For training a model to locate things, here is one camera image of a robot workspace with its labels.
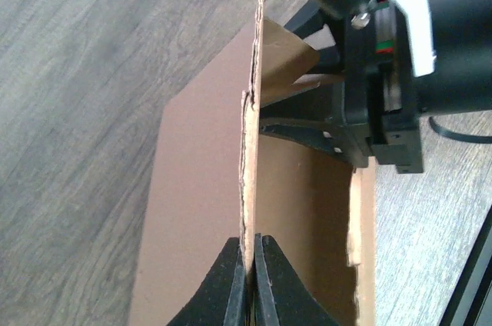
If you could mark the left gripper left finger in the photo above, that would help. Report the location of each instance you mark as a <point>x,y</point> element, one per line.
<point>221,297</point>

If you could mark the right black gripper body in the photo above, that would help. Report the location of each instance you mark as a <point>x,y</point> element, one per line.
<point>374,109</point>

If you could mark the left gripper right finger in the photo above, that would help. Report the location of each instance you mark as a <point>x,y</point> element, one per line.
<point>280,298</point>

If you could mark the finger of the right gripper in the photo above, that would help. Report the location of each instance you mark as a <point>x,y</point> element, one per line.
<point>308,137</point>
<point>308,20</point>

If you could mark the cardboard box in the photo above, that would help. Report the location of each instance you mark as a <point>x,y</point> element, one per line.
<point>216,179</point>

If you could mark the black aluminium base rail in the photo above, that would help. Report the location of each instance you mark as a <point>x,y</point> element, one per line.
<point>470,303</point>

